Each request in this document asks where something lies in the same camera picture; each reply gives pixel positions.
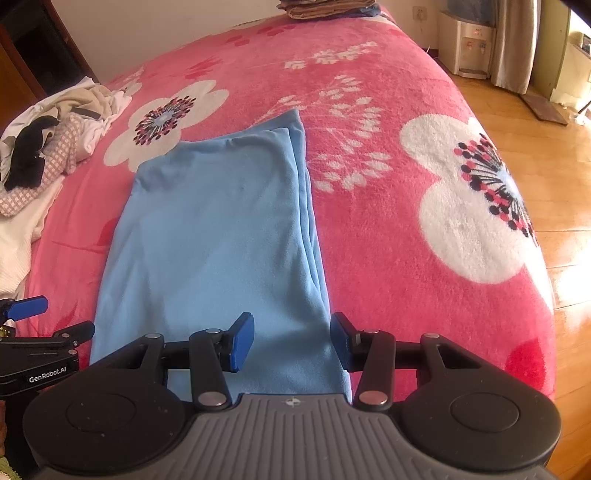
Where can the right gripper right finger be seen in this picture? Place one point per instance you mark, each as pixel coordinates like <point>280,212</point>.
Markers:
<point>375,354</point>

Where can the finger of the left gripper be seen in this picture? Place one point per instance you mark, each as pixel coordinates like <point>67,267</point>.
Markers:
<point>16,310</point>

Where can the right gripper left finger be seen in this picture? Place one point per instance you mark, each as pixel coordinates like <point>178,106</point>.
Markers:
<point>209,354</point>

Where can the light blue garment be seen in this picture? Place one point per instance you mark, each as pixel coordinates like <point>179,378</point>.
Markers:
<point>220,227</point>

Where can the stack of folded clothes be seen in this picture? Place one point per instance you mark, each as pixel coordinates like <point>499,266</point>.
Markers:
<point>324,9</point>

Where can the pink floral blanket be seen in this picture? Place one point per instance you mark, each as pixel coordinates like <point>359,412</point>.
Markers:
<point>422,227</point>

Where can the pink checkered white garment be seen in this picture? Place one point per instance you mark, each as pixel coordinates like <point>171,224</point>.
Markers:
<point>42,152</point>

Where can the wooden door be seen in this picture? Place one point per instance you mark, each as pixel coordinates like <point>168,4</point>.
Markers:
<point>38,56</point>

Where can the brown floor mat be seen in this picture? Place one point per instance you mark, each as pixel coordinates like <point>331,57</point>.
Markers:
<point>543,109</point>

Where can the water dispenser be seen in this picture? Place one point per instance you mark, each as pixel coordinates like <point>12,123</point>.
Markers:
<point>465,48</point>

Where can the beige curtain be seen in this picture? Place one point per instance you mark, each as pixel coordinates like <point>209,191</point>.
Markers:
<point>517,30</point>

